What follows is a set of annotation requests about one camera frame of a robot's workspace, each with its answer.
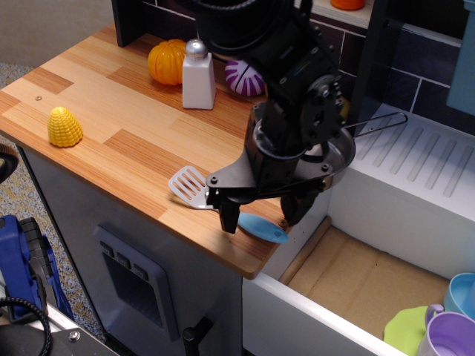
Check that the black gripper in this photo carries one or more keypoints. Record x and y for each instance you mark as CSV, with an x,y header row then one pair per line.
x,y
256,176

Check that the white spatula blue handle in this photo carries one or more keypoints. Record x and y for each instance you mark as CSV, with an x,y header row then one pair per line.
x,y
190,186

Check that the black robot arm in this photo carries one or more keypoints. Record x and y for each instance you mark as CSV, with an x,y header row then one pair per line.
x,y
297,137

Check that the silver metal pan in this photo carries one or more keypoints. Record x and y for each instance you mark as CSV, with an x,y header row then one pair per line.
x,y
333,156

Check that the yellow toy lemon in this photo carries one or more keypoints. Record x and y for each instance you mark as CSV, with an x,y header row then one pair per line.
x,y
345,108

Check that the purple striped toy ball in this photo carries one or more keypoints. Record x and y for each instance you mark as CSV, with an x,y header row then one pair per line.
x,y
243,79

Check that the white dish drainer sink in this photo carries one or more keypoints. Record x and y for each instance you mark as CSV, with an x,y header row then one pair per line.
x,y
410,192

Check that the grey toy oven door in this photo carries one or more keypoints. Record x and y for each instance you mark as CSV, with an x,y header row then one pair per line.
x,y
141,287

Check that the white salt shaker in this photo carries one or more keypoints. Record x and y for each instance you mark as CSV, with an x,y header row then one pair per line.
x,y
198,90

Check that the orange toy pumpkin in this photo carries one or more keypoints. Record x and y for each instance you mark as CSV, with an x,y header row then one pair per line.
x,y
165,62

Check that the green toy plate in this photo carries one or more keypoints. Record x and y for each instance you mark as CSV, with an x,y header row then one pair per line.
x,y
406,330

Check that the yellow toy corn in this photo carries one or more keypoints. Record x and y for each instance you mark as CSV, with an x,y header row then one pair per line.
x,y
63,128

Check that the blue toy cup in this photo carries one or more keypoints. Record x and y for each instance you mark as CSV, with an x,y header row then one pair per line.
x,y
460,295

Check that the orange object on shelf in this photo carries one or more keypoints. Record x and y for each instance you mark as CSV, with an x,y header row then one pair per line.
x,y
349,5

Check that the purple toy cup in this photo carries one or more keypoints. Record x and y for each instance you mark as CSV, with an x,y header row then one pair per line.
x,y
447,333

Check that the light blue cabinet panel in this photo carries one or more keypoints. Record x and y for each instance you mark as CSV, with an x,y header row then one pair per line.
x,y
461,93

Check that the blue clamp tool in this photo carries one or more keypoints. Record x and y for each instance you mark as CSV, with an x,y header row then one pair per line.
x,y
28,265

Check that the black rounded object left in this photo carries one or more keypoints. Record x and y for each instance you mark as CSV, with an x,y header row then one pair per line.
x,y
9,161

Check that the black oven handle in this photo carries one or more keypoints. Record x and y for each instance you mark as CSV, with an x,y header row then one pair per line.
x,y
193,336

